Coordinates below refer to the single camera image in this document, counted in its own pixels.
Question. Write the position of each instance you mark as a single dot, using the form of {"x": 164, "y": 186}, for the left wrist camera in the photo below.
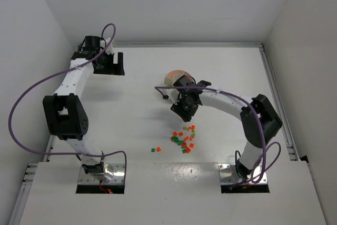
{"x": 109, "y": 44}

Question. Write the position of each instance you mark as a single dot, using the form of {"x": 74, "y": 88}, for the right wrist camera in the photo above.
{"x": 172, "y": 95}

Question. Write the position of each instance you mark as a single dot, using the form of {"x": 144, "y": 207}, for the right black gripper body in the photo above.
{"x": 182, "y": 111}

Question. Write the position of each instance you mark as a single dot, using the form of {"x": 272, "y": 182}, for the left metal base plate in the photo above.
{"x": 116, "y": 173}

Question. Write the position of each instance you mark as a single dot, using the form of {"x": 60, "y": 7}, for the white divided round container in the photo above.
{"x": 174, "y": 75}

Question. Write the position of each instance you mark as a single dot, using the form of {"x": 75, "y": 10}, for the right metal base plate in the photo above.
{"x": 229, "y": 176}

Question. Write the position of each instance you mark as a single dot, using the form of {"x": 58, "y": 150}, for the metal base plate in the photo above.
{"x": 116, "y": 173}
{"x": 229, "y": 176}

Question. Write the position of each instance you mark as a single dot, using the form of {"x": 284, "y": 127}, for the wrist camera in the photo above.
{"x": 172, "y": 95}
{"x": 109, "y": 44}

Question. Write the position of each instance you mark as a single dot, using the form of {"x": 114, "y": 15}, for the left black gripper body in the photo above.
{"x": 109, "y": 70}

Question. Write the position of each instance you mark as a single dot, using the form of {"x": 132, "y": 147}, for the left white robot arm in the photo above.
{"x": 65, "y": 115}

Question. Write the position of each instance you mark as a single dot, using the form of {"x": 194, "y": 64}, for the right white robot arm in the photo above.
{"x": 259, "y": 119}

